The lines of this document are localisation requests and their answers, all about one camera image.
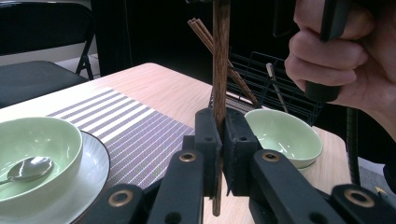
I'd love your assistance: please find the right hand-held gripper black cable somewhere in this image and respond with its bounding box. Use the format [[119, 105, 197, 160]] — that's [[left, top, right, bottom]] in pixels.
[[346, 106, 362, 186]]

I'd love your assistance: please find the black folding chair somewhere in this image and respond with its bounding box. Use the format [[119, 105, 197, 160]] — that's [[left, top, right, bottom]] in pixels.
[[0, 1, 96, 110]]

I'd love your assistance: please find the black curtain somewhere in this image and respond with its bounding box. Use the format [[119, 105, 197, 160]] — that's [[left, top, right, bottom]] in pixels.
[[90, 0, 396, 166]]

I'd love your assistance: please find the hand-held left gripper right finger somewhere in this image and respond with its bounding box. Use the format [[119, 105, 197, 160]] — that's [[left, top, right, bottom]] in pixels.
[[224, 107, 262, 196]]

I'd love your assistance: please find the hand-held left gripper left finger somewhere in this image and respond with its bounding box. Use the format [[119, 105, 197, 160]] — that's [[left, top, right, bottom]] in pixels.
[[182, 106, 222, 198]]

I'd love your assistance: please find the white plate dark rim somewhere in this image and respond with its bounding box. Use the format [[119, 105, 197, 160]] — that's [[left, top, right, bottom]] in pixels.
[[0, 130, 111, 224]]

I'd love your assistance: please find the green bowl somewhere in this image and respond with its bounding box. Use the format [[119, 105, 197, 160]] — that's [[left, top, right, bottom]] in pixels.
[[0, 116, 84, 216], [245, 108, 324, 171]]

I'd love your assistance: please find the metal spoon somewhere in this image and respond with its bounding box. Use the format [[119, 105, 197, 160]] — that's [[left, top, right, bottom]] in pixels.
[[265, 62, 289, 114], [0, 156, 55, 187]]

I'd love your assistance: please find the brown wooden chopstick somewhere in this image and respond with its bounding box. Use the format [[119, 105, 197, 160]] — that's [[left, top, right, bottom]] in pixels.
[[187, 20, 261, 108], [212, 0, 224, 217], [220, 0, 232, 125], [193, 17, 259, 106]]

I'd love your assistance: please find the grey striped placemat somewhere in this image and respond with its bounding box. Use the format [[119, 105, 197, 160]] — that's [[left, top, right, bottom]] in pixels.
[[46, 89, 195, 190]]

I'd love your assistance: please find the black wire rack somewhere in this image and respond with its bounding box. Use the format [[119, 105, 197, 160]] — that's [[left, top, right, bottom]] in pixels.
[[226, 50, 325, 127]]

